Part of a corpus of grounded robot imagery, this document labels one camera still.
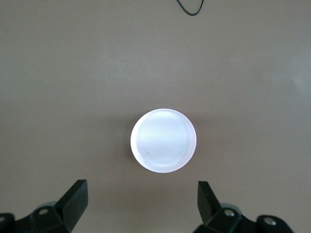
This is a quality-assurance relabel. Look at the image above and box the thin black looped cable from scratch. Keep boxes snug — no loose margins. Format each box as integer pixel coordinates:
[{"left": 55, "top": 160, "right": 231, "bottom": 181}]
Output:
[{"left": 175, "top": 0, "right": 205, "bottom": 16}]

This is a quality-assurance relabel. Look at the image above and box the pink round plate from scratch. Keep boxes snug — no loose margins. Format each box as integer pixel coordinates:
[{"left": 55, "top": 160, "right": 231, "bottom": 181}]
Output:
[{"left": 130, "top": 108, "right": 197, "bottom": 174}]

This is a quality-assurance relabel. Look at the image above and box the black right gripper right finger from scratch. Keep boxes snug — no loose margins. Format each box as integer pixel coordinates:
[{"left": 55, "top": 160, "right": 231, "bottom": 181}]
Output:
[{"left": 196, "top": 181, "right": 295, "bottom": 233}]

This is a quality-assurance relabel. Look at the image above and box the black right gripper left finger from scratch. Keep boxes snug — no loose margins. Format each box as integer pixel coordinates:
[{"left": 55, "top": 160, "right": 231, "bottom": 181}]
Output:
[{"left": 0, "top": 179, "right": 88, "bottom": 233}]

